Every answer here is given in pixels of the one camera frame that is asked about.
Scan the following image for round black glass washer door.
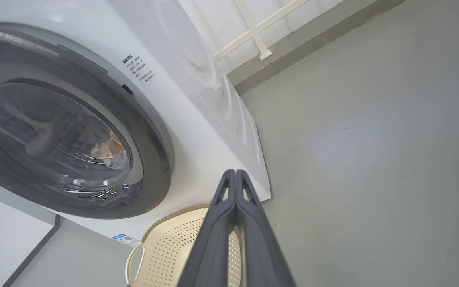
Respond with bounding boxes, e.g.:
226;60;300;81
0;22;175;220

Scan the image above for cream perforated laundry basket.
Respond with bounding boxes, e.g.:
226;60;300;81
125;204;242;287

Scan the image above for white front-load washing machine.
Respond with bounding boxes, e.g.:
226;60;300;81
0;0;272;248

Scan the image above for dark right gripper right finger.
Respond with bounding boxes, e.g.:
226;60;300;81
235;169;297;287

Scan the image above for blue bear-print garment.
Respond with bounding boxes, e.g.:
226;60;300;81
90;131;129;171

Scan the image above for blue energy label sticker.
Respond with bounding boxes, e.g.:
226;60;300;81
111;233;141;248

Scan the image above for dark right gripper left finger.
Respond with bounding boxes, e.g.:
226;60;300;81
177;169;237;287

